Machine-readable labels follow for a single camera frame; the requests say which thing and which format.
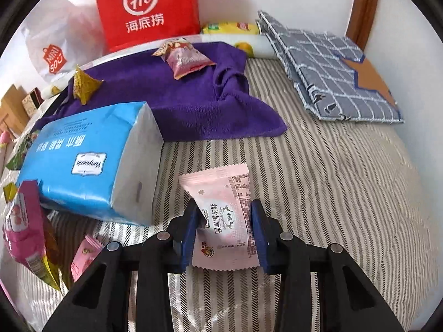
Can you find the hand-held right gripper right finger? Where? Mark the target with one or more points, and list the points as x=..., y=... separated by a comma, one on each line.
x=259, y=235

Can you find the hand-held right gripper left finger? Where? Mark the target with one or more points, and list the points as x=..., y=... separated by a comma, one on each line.
x=189, y=235

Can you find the light pink snack packet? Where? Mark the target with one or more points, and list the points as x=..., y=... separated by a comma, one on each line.
x=225, y=207

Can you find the small pink snack packet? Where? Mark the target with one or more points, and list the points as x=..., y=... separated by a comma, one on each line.
x=83, y=256

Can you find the purple towel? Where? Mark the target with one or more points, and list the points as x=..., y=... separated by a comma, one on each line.
x=193, y=103

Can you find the blue tissue pack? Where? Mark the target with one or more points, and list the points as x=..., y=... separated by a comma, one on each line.
x=79, y=152

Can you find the magenta snack bag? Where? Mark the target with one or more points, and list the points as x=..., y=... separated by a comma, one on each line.
x=24, y=221

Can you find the grey checked folded cloth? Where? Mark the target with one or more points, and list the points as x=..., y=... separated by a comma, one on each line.
x=322, y=62

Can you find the gold pyramid snack packet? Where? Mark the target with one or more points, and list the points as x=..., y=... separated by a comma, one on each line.
x=84, y=83

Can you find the yellow snack packet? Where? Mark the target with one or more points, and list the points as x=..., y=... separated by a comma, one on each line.
x=9, y=192

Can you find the green snack packet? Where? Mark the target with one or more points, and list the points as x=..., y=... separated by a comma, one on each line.
x=24, y=148

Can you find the white fruit print roll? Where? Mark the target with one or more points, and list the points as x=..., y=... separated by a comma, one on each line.
x=256, y=45

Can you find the red and white snack packet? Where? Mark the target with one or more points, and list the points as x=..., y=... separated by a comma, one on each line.
x=173, y=45

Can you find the dark patterned box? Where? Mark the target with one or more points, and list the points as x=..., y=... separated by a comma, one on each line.
x=33, y=102

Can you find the wooden box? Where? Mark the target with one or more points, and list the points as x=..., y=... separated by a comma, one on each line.
x=12, y=107

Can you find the red paper bag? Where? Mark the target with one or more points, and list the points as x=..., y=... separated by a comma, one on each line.
x=145, y=17

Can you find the white plastic bag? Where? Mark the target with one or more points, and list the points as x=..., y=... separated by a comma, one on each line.
x=69, y=38

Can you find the brown wooden frame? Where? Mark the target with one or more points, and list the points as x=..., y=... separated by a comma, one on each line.
x=363, y=7

